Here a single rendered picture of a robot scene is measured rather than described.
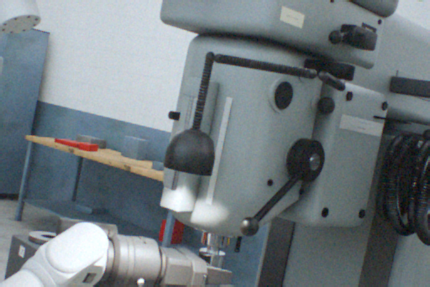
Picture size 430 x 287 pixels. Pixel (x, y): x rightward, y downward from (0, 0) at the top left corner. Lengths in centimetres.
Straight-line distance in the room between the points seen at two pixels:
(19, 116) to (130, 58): 161
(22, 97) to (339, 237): 723
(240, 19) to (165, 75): 624
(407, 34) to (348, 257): 46
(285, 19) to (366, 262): 60
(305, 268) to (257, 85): 58
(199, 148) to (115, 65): 689
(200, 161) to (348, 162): 37
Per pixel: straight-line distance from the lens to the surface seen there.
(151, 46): 755
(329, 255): 156
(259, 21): 108
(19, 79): 852
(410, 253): 150
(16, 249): 166
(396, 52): 142
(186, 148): 102
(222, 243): 123
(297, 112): 120
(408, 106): 150
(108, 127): 783
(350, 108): 129
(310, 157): 119
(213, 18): 114
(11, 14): 112
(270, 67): 102
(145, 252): 118
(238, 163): 113
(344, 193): 132
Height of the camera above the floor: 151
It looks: 3 degrees down
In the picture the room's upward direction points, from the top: 11 degrees clockwise
